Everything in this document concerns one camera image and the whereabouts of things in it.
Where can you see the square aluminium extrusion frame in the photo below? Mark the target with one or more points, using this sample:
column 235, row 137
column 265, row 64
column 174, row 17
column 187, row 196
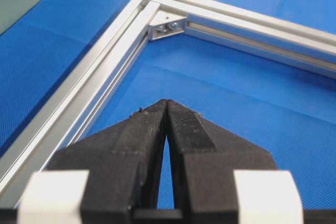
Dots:
column 70, row 112

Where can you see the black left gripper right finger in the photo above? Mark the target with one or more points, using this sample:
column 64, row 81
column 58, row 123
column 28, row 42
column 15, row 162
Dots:
column 220, row 177

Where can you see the blue table mat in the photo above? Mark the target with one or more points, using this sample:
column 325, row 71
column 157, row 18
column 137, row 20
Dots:
column 288, row 111

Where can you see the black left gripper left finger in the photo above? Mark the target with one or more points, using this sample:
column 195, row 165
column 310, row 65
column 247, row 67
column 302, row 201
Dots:
column 101, row 178

